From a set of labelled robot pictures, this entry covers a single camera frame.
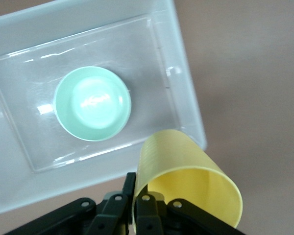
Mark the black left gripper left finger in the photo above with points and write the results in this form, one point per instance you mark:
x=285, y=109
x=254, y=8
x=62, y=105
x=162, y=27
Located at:
x=107, y=215

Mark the clear plastic storage box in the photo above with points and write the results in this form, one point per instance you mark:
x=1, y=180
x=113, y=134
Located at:
x=161, y=73

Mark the yellow plastic cup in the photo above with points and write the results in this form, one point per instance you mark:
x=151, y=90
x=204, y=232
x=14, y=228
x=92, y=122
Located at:
x=181, y=151

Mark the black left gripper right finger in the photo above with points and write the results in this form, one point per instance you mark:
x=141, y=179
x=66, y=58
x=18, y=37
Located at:
x=156, y=220

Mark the mint green bowl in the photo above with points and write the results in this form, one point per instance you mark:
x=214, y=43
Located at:
x=93, y=105

